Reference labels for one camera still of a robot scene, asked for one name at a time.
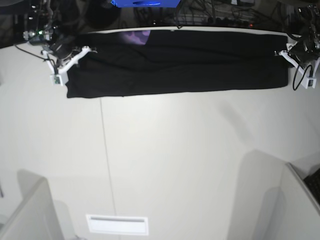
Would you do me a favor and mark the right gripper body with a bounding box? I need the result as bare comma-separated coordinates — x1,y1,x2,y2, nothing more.
40,37,76,60

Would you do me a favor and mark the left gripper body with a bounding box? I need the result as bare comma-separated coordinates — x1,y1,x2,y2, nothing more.
286,40,320,65

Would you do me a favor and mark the black T-shirt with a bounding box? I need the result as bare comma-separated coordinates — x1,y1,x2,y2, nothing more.
66,29,289,99

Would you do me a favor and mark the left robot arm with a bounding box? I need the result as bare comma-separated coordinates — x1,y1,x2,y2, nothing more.
277,0,320,66

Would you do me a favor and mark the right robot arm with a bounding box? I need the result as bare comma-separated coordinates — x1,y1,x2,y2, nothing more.
0,0,92,71

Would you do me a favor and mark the blue box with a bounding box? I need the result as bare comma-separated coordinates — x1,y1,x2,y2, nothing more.
111,0,180,8

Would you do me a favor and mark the black power strip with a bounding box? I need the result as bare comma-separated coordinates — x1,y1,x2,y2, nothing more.
207,17,254,28

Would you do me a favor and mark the black keyboard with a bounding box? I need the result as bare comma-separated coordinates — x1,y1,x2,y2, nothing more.
304,169,320,204

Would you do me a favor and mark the white right partition panel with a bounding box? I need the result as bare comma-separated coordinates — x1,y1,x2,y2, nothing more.
263,163,320,240

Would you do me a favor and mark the white partition panel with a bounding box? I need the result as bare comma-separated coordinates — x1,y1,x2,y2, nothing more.
263,163,320,240
0,169,65,240

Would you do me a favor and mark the white left partition panel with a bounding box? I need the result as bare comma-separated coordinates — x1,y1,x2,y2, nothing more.
0,169,65,240

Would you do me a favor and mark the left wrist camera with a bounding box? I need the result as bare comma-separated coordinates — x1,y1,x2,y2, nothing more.
301,76,317,89

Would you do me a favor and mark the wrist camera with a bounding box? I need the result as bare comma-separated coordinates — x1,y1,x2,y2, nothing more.
50,72,69,86
301,76,317,89

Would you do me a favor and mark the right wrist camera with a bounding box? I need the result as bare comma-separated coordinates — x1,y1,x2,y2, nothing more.
50,72,69,86

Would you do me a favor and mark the white table cable slot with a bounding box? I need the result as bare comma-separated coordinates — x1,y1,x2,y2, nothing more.
86,214,149,236

